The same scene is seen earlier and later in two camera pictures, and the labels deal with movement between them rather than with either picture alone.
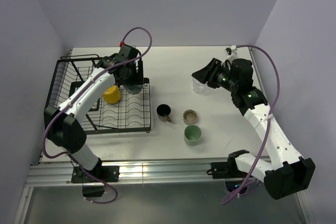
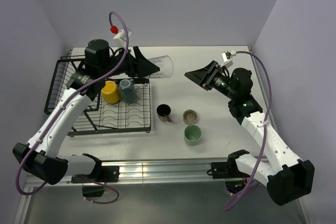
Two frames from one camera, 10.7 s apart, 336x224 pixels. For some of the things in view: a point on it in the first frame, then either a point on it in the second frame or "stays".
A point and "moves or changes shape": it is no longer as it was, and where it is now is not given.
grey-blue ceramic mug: [133, 89] moves or changes shape
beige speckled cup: [190, 117] stays
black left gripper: [137, 78] -> [144, 67]
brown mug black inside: [163, 111] stays
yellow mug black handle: [112, 95] stays
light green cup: [192, 135] stays
